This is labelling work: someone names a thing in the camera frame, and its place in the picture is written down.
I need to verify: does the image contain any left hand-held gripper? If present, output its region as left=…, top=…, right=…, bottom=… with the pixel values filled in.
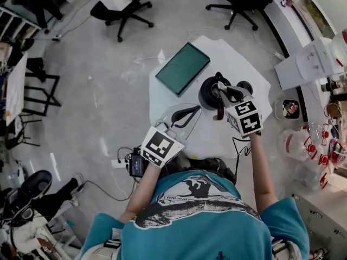
left=140, top=103, right=203, bottom=169

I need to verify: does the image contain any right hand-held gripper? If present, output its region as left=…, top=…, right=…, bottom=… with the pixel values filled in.
left=218, top=82, right=265, bottom=140

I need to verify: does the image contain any dark kettle jug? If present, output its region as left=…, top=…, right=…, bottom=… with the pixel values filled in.
left=198, top=71, right=231, bottom=121

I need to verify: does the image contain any person's right forearm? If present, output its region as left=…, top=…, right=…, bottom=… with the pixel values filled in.
left=248, top=133, right=279, bottom=216

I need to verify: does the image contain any person's left forearm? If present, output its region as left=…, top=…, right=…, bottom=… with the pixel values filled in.
left=118, top=160, right=160, bottom=224

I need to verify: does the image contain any black kettle lid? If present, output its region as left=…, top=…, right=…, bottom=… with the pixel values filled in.
left=236, top=80, right=254, bottom=95

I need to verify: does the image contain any green flat box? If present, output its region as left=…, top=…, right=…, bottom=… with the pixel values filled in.
left=155, top=42, right=211, bottom=98

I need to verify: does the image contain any black device with screen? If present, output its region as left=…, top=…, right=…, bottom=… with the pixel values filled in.
left=129, top=152, right=146, bottom=178

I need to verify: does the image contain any white water dispenser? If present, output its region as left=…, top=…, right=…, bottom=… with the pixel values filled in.
left=274, top=36, right=339, bottom=91

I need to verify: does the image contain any white power strip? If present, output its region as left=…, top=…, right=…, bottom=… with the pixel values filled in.
left=111, top=158, right=128, bottom=169

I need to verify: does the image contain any group of clear plastic jugs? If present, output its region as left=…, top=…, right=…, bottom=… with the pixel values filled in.
left=278, top=122, right=347, bottom=192

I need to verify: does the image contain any woven basket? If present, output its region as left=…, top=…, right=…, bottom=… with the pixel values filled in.
left=325, top=103, right=342, bottom=118

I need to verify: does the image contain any person's teal shirt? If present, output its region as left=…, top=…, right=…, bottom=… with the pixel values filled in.
left=81, top=171, right=311, bottom=260

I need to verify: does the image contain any white floor cabinet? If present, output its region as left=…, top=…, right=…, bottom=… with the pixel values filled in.
left=291, top=183, right=347, bottom=260

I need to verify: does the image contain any white shelf rack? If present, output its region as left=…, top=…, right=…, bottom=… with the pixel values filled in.
left=0, top=5, right=41, bottom=42

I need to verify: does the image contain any white desk black frame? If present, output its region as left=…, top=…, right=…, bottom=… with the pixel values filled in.
left=5, top=51, right=62, bottom=128

